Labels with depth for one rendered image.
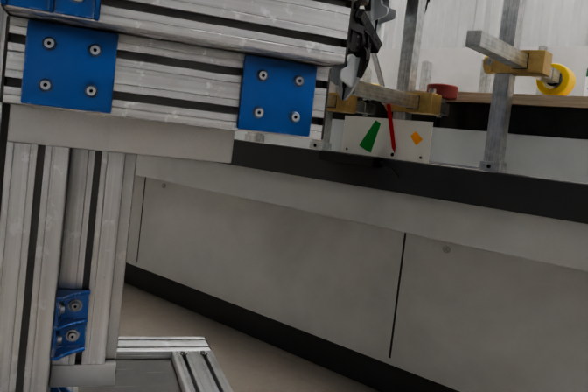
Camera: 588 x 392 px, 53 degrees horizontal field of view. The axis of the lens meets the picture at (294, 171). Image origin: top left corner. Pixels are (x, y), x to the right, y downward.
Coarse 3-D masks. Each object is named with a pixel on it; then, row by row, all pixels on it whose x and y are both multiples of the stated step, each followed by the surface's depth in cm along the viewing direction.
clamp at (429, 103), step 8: (424, 96) 143; (432, 96) 142; (440, 96) 145; (392, 104) 149; (424, 104) 143; (432, 104) 142; (440, 104) 145; (408, 112) 148; (416, 112) 144; (424, 112) 143; (432, 112) 143
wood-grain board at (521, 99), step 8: (464, 96) 159; (472, 96) 157; (480, 96) 156; (488, 96) 154; (520, 96) 149; (528, 96) 148; (536, 96) 146; (544, 96) 145; (552, 96) 144; (560, 96) 143; (568, 96) 142; (576, 96) 140; (584, 96) 139; (512, 104) 150; (520, 104) 149; (528, 104) 148; (536, 104) 146; (544, 104) 145; (552, 104) 144; (560, 104) 143; (568, 104) 142; (576, 104) 140; (584, 104) 139
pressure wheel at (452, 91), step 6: (432, 84) 153; (438, 84) 152; (444, 84) 152; (426, 90) 156; (438, 90) 152; (444, 90) 152; (450, 90) 152; (456, 90) 153; (444, 96) 152; (450, 96) 152; (456, 96) 154; (444, 102) 155; (438, 120) 156; (438, 126) 156
